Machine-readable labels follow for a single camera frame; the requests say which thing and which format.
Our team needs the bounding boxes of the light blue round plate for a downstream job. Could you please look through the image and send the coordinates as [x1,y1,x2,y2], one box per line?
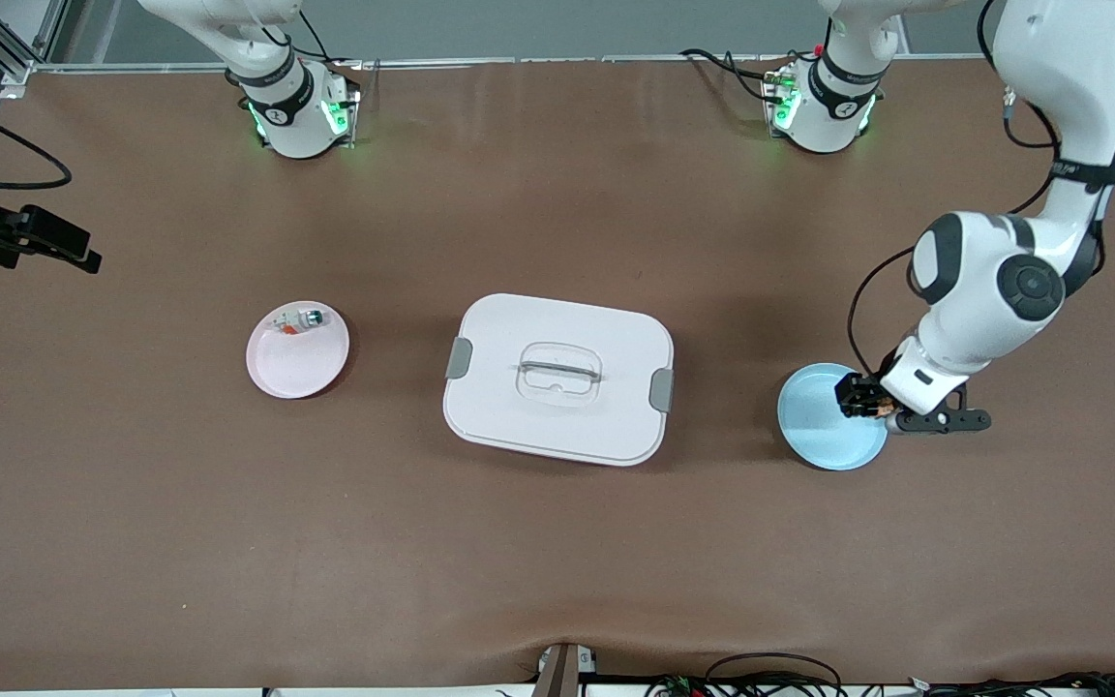
[776,363,889,472]

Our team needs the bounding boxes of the pink round plate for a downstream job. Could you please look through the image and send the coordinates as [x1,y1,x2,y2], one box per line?
[246,299,351,400]

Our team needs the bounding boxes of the white lidded storage box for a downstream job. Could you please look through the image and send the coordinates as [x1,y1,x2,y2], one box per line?
[442,292,676,469]

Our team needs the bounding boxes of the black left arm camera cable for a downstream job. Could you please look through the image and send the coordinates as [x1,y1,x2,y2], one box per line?
[848,0,1064,380]

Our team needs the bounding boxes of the aluminium frame profile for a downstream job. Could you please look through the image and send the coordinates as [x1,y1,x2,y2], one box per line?
[0,0,70,88]

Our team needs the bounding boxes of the black looped cable bundle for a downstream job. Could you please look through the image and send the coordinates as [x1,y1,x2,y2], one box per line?
[645,652,849,697]

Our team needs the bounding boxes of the black cables at arm base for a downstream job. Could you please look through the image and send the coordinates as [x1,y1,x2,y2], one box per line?
[679,46,786,106]

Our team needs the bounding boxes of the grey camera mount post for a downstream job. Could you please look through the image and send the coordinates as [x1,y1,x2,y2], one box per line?
[530,642,599,697]

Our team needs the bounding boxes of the silver table edge rail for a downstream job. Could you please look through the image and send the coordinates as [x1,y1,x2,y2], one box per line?
[30,53,1004,75]

